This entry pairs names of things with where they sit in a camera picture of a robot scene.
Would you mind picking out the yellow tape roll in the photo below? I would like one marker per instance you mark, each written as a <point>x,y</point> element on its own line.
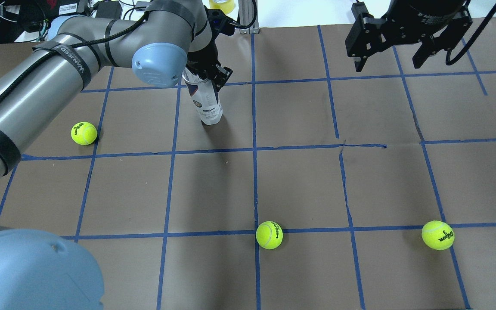
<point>226,6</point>

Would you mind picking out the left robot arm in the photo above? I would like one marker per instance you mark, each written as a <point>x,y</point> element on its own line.
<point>40,270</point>

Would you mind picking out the aluminium frame post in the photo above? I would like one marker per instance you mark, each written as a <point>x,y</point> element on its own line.
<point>248,15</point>

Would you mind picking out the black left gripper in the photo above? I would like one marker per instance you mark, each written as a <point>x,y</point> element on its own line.
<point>205,61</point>

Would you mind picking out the clear tennis ball can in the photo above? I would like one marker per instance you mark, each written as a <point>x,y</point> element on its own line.
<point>204,96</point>

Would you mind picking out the tennis ball front left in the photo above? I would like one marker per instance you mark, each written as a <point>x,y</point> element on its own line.
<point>84,133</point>

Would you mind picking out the tennis ball near base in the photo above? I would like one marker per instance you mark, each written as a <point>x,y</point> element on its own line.
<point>437,235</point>

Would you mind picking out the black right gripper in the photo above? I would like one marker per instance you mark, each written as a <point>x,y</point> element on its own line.
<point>429,16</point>

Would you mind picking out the tennis ball centre row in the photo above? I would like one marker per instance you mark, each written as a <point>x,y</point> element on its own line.
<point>269,235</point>

